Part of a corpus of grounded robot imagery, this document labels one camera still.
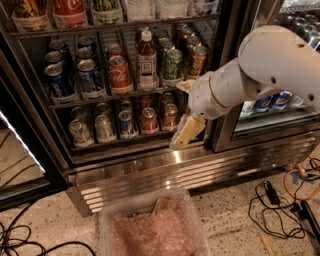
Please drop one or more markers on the orange-brown soda can front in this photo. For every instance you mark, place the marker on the orange-brown soda can front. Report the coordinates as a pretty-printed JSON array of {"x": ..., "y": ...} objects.
[{"x": 197, "y": 62}]

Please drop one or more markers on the silver can behind glass left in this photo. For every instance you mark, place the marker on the silver can behind glass left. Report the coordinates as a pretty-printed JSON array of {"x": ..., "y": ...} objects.
[{"x": 247, "y": 109}]

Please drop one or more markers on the red coca-cola can top shelf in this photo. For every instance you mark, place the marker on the red coca-cola can top shelf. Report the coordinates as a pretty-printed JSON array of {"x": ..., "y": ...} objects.
[{"x": 69, "y": 13}]

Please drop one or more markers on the glass fridge door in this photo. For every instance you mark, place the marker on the glass fridge door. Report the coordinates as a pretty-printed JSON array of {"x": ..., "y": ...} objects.
[{"x": 237, "y": 19}]

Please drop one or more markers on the red can bottom shelf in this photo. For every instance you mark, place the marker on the red can bottom shelf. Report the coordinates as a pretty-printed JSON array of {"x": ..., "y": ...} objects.
[{"x": 148, "y": 120}]

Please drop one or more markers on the blue pepsi can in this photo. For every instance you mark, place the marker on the blue pepsi can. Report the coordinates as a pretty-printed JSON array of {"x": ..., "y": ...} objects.
[
  {"x": 61, "y": 88},
  {"x": 90, "y": 79}
]

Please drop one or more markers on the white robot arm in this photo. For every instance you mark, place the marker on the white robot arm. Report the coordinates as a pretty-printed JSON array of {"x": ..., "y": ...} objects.
[{"x": 270, "y": 59}]

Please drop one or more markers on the orange can bottom shelf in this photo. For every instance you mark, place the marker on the orange can bottom shelf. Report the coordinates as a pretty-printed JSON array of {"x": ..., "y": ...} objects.
[{"x": 170, "y": 117}]

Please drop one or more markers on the green soda can front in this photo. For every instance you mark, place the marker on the green soda can front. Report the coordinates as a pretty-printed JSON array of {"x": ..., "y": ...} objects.
[{"x": 172, "y": 68}]

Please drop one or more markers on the pepsi can behind glass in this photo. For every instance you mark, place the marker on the pepsi can behind glass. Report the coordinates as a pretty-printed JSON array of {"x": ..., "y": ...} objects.
[
  {"x": 262, "y": 105},
  {"x": 280, "y": 100}
]

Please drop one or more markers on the silver green can bottom left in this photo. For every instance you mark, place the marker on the silver green can bottom left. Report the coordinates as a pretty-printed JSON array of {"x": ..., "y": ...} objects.
[{"x": 80, "y": 133}]

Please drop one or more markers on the pepsi can behind glass right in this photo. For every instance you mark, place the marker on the pepsi can behind glass right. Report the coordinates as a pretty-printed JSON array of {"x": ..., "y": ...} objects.
[{"x": 280, "y": 100}]

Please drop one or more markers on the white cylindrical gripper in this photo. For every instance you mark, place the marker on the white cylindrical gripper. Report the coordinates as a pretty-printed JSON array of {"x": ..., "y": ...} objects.
[{"x": 201, "y": 98}]

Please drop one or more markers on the black cable floor left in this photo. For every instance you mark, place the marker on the black cable floor left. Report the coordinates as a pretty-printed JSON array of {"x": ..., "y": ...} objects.
[{"x": 9, "y": 246}]

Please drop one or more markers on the clear plastic bin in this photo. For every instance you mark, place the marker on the clear plastic bin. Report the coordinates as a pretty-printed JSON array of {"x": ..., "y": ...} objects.
[{"x": 160, "y": 223}]

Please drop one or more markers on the brown tea bottle white cap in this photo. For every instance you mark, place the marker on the brown tea bottle white cap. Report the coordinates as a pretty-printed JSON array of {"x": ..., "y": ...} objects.
[{"x": 146, "y": 63}]

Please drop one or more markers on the blue can bottom shelf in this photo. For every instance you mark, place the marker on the blue can bottom shelf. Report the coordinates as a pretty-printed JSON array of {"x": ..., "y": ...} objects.
[{"x": 127, "y": 127}]

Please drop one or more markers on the stainless steel fridge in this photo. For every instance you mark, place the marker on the stainless steel fridge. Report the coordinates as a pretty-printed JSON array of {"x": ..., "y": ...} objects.
[{"x": 104, "y": 173}]

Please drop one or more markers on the silver can bottom shelf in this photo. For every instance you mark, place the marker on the silver can bottom shelf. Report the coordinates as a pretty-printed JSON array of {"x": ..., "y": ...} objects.
[{"x": 104, "y": 129}]

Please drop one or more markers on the pepsi can behind glass middle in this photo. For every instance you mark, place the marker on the pepsi can behind glass middle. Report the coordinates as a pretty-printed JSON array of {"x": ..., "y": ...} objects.
[{"x": 262, "y": 105}]

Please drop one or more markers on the red coca-cola can front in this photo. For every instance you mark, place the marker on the red coca-cola can front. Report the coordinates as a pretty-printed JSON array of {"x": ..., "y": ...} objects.
[{"x": 119, "y": 76}]

